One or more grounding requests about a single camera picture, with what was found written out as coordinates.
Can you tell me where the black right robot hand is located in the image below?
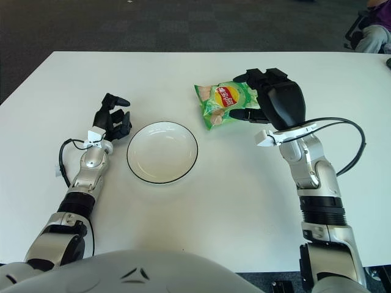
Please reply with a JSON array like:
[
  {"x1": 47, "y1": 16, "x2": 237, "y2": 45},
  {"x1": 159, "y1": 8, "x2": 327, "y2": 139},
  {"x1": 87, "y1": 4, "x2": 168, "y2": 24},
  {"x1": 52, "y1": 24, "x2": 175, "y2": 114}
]
[{"x1": 228, "y1": 68, "x2": 307, "y2": 131}]

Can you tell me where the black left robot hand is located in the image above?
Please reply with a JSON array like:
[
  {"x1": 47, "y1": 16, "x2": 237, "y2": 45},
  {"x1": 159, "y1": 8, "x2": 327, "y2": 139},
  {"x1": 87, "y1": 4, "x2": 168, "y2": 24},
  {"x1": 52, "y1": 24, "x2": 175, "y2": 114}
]
[{"x1": 92, "y1": 93, "x2": 133, "y2": 143}]

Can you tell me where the green potato chip bag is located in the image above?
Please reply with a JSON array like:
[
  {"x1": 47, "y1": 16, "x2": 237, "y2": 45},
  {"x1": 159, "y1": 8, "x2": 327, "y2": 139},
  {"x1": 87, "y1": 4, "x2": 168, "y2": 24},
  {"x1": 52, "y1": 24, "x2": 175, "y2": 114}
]
[{"x1": 194, "y1": 79, "x2": 262, "y2": 131}]

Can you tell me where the white plate black rim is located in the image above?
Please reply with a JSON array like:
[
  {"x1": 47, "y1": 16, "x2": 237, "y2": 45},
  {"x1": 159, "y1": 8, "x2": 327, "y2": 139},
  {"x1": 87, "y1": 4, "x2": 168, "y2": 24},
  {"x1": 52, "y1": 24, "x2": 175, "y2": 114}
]
[{"x1": 126, "y1": 121, "x2": 199, "y2": 185}]

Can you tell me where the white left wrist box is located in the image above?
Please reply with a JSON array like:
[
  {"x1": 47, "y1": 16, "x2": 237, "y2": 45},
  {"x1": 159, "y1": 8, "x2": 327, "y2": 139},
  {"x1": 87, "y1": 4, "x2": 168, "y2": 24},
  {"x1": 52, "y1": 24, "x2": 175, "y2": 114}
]
[{"x1": 87, "y1": 128, "x2": 106, "y2": 144}]

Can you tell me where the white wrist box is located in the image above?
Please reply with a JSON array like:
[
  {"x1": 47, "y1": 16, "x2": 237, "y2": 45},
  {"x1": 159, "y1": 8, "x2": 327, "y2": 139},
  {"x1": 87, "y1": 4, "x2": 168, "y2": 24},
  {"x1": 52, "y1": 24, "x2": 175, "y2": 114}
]
[
  {"x1": 87, "y1": 128, "x2": 106, "y2": 144},
  {"x1": 255, "y1": 129, "x2": 277, "y2": 147}
]

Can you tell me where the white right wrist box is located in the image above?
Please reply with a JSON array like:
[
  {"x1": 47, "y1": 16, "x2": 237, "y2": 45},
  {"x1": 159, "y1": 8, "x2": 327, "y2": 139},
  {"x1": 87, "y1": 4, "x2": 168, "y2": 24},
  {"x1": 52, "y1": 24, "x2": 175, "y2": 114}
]
[{"x1": 255, "y1": 129, "x2": 277, "y2": 147}]

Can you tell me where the black office chair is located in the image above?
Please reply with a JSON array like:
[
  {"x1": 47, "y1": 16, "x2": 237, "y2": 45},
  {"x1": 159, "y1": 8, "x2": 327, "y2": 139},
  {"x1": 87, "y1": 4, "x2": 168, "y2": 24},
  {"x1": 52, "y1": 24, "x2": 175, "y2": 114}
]
[{"x1": 344, "y1": 10, "x2": 372, "y2": 49}]

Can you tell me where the seated person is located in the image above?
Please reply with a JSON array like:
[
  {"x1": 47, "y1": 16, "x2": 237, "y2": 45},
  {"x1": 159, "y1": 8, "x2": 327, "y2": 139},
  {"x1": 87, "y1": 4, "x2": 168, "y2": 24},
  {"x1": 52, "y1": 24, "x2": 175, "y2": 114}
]
[{"x1": 354, "y1": 0, "x2": 391, "y2": 54}]

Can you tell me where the grey robot torso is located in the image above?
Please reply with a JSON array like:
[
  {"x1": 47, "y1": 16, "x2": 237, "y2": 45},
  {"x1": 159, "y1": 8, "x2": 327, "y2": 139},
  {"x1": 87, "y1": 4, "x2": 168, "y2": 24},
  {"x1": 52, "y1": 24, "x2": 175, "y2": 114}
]
[{"x1": 0, "y1": 248, "x2": 272, "y2": 293}]

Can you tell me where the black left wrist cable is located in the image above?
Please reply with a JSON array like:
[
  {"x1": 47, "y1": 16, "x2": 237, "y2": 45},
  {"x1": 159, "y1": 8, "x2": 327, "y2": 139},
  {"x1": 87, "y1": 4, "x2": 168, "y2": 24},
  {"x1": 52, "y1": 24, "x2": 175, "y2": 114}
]
[{"x1": 59, "y1": 138, "x2": 92, "y2": 189}]

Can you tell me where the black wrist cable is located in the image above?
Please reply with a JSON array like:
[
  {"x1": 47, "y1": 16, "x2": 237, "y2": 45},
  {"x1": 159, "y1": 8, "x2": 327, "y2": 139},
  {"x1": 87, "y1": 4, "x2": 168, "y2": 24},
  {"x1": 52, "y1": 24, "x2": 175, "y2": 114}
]
[
  {"x1": 59, "y1": 138, "x2": 92, "y2": 189},
  {"x1": 280, "y1": 117, "x2": 367, "y2": 177}
]

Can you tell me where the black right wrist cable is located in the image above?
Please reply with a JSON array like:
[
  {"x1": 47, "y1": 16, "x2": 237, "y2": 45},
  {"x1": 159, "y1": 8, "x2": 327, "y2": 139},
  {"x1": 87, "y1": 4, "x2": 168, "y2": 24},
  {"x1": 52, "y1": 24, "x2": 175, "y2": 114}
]
[{"x1": 280, "y1": 117, "x2": 367, "y2": 177}]

